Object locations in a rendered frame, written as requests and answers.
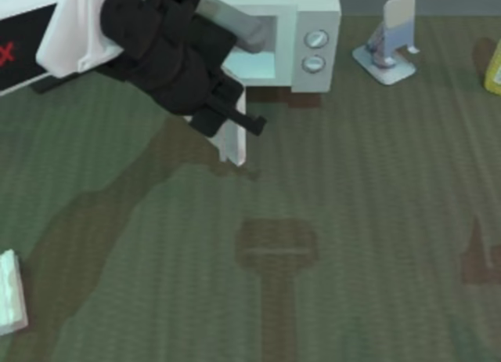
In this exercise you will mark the white phone stand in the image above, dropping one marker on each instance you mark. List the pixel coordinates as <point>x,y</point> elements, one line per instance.
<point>393,40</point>

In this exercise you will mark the yellow bottle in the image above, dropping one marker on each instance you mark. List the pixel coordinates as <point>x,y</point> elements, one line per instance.
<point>494,70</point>

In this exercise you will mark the white microwave door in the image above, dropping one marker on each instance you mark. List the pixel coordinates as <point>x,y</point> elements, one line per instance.
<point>236,146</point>

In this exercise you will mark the white box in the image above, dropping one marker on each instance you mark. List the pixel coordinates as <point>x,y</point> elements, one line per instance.
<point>11,295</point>

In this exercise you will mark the white toy microwave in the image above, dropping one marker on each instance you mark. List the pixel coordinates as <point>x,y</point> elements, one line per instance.
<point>309,21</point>

